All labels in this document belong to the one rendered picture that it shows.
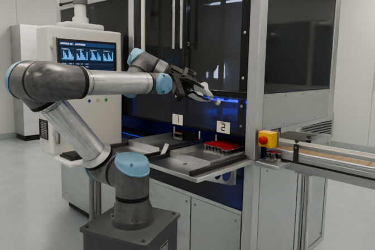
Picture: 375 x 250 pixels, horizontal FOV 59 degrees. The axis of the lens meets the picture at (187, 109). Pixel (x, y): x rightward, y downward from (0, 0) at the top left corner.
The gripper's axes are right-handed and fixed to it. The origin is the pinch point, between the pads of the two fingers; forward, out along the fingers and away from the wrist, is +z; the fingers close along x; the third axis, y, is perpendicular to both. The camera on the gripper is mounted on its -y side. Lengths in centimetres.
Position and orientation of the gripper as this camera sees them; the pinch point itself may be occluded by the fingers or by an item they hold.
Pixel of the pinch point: (208, 98)
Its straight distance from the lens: 134.0
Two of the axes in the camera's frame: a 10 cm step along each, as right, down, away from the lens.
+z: 8.9, 4.5, 0.9
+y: 2.3, -6.1, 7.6
